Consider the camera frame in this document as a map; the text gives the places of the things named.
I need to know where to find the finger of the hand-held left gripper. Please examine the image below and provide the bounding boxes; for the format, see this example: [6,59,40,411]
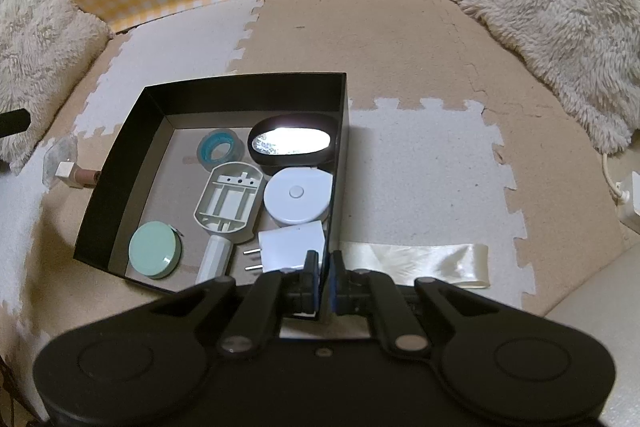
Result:
[0,108,32,139]

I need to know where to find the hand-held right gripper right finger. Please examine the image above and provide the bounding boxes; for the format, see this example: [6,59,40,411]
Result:
[327,249,502,354]

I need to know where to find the white plastic fan housing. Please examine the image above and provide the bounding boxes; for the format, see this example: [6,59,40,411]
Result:
[192,160,266,286]

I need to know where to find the black oval mirror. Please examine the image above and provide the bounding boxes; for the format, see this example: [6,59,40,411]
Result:
[247,114,339,176]

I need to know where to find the mint green round compact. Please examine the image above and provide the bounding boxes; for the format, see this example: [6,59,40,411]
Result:
[128,221,185,281]

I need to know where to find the white charger plug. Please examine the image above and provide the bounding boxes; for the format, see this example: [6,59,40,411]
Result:
[242,219,329,279]

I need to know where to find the beige and white foam mat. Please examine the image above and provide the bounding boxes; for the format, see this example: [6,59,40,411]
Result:
[0,0,640,408]

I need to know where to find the white round device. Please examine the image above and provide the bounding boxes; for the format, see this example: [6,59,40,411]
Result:
[263,166,335,228]

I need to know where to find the white cable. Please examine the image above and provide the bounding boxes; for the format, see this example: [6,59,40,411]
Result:
[601,150,632,204]

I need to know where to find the cream smooth cushion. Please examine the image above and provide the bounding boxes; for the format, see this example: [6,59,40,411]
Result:
[544,221,640,427]

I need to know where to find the teal tape roll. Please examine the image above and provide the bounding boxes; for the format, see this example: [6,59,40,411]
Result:
[196,129,244,168]

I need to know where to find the brown cylinder with white cap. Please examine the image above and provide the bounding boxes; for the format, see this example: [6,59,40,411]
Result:
[55,160,101,190]

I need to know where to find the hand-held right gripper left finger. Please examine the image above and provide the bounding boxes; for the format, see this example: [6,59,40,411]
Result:
[149,249,322,356]

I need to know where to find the fluffy cream cushion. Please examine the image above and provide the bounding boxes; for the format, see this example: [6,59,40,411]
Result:
[0,0,114,174]
[443,0,640,156]

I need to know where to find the black cardboard box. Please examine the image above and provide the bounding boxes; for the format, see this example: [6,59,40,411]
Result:
[72,72,352,296]

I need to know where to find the white power strip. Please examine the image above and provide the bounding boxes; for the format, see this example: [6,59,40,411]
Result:
[617,171,640,231]

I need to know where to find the cream satin ribbon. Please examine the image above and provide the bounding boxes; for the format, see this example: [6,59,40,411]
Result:
[339,240,492,291]

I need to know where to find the clear plastic piece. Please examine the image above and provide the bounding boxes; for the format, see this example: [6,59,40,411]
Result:
[42,136,79,183]

